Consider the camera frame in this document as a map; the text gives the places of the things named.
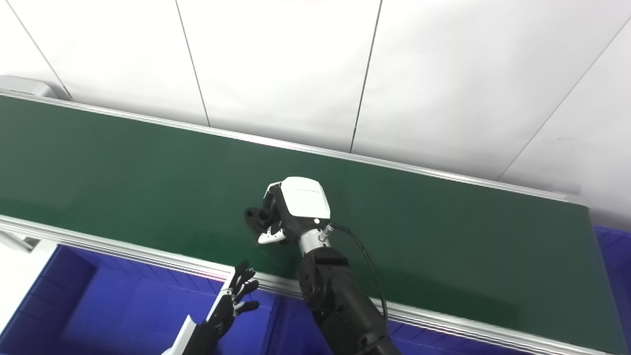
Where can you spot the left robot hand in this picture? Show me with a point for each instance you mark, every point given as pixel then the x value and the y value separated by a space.
pixel 217 320

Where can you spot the blue plastic bin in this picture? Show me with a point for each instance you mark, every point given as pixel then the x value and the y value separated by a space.
pixel 291 330
pixel 98 305
pixel 616 261

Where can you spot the grey conveyor end housing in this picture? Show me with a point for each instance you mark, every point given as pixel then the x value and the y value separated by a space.
pixel 24 85

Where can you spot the green conveyor belt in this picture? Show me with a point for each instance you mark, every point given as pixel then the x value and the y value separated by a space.
pixel 123 177
pixel 148 259

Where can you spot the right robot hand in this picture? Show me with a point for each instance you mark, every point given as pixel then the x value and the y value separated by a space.
pixel 305 199

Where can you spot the black flange part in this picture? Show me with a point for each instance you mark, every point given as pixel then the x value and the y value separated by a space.
pixel 255 217

